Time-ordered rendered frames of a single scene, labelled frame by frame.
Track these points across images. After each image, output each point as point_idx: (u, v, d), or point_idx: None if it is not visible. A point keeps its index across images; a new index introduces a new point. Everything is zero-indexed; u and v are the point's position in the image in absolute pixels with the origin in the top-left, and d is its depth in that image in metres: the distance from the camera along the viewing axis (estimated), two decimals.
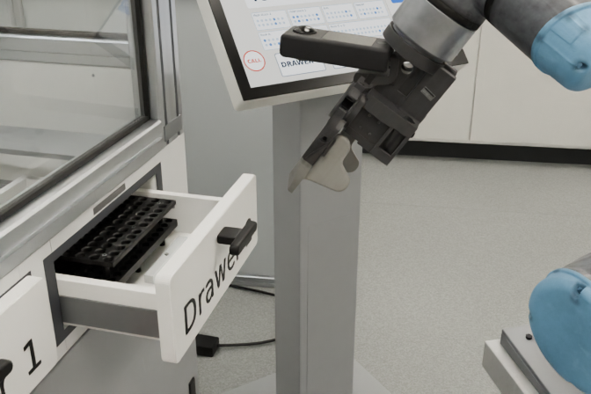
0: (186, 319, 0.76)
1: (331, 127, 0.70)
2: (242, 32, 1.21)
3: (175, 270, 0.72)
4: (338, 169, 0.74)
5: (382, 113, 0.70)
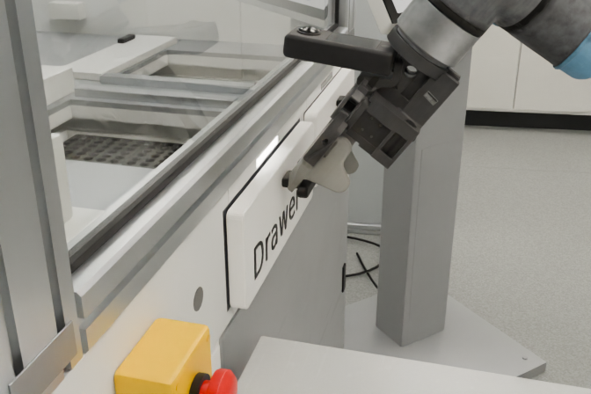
0: None
1: (333, 129, 0.70)
2: None
3: (318, 111, 0.95)
4: (339, 171, 0.74)
5: (384, 116, 0.70)
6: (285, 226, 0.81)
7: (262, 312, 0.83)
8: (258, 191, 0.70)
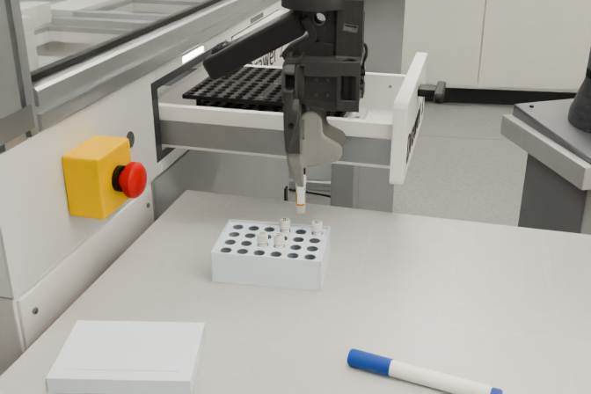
0: None
1: (289, 111, 0.71)
2: None
3: None
4: (323, 142, 0.74)
5: (322, 69, 0.70)
6: (415, 131, 0.99)
7: (192, 181, 1.08)
8: (411, 91, 0.88)
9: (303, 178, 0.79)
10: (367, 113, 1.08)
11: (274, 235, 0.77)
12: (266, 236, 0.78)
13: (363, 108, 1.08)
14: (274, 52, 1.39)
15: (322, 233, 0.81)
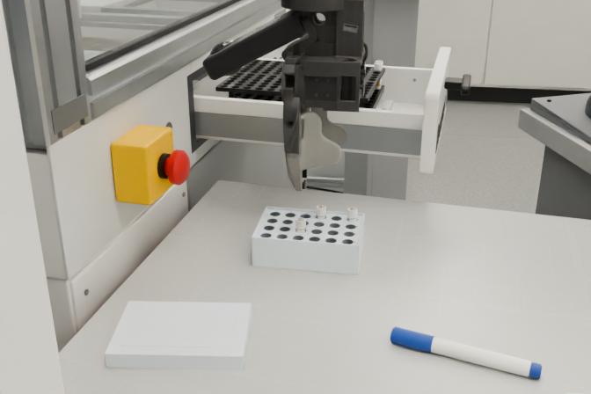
0: None
1: (288, 109, 0.71)
2: None
3: None
4: (322, 142, 0.73)
5: (322, 69, 0.70)
6: (441, 123, 1.02)
7: (222, 172, 1.11)
8: (441, 83, 0.91)
9: (305, 175, 0.80)
10: (392, 106, 1.11)
11: (379, 63, 1.08)
12: (304, 222, 0.80)
13: (389, 101, 1.11)
14: None
15: (357, 220, 0.84)
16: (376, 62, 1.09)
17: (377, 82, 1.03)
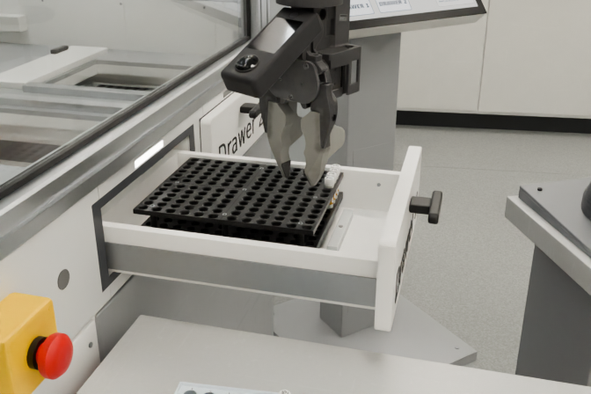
0: None
1: (332, 103, 0.72)
2: None
3: (214, 117, 1.06)
4: (335, 130, 0.77)
5: (341, 59, 0.74)
6: (407, 249, 0.85)
7: (150, 295, 0.94)
8: (400, 219, 0.74)
9: (288, 174, 0.80)
10: (352, 217, 0.94)
11: (335, 171, 0.90)
12: (334, 172, 0.90)
13: (347, 212, 0.94)
14: (252, 123, 1.25)
15: None
16: (332, 166, 0.92)
17: (330, 199, 0.85)
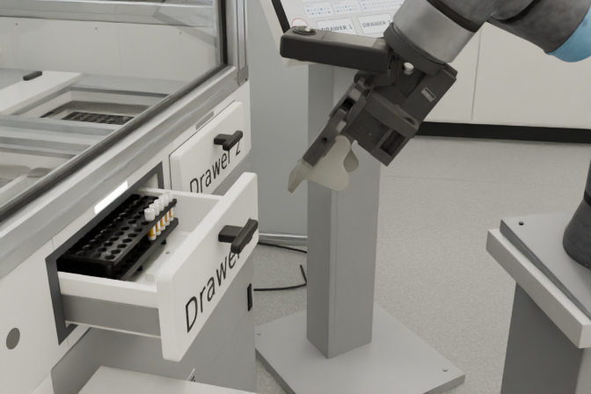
0: (191, 191, 1.07)
1: (331, 127, 0.70)
2: (289, 3, 1.50)
3: (184, 152, 1.03)
4: (338, 170, 0.74)
5: (382, 113, 0.70)
6: (223, 277, 0.87)
7: (114, 341, 0.91)
8: (189, 251, 0.75)
9: None
10: None
11: (164, 198, 0.92)
12: (163, 200, 0.92)
13: (181, 237, 0.95)
14: (228, 153, 1.22)
15: None
16: (164, 193, 0.93)
17: (149, 227, 0.87)
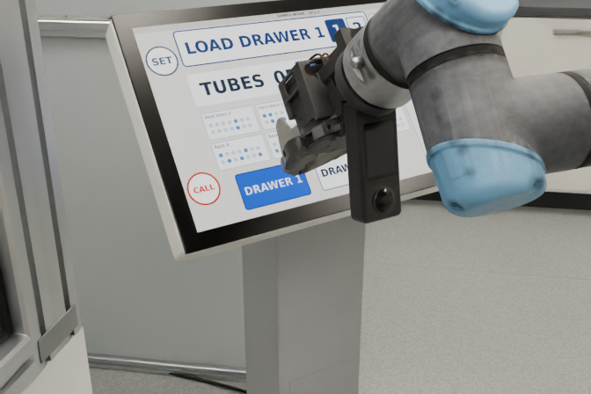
0: None
1: None
2: (186, 146, 0.82)
3: None
4: None
5: None
6: None
7: None
8: None
9: None
10: None
11: None
12: None
13: None
14: None
15: None
16: None
17: None
